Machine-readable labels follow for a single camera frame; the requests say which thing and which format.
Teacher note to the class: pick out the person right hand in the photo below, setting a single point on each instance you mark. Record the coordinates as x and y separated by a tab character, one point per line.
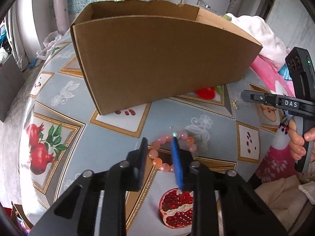
297	141

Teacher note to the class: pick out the fruit print tablecloth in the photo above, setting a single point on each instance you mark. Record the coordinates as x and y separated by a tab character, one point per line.
64	134

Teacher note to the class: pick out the grey window curtain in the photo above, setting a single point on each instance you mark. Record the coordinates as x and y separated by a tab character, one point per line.
20	29

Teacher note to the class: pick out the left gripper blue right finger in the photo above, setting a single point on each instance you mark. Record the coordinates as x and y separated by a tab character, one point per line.
228	194

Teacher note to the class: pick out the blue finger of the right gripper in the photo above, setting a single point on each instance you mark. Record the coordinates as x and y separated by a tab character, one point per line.
259	97

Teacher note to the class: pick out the pink floral blanket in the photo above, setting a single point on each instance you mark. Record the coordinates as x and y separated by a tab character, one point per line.
277	162

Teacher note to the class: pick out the gold chain charm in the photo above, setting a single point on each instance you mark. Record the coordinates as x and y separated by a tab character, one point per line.
234	104

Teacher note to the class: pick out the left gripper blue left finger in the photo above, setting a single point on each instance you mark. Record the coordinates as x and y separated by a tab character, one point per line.
75	211

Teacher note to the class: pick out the brown cardboard box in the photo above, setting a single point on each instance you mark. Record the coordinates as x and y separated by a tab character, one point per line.
134	52

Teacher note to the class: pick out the white fluffy blanket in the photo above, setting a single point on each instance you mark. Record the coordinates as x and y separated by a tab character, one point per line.
273	48

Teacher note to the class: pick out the beige trouser leg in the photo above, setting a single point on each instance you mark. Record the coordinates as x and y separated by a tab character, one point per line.
290	200

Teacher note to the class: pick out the dark grey board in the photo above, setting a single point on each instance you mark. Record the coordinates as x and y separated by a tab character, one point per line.
11	82

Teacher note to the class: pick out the pink rolled mat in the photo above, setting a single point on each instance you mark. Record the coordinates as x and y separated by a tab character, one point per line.
61	15

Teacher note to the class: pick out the white plastic bag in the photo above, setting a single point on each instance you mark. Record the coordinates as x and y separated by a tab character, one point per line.
49	43

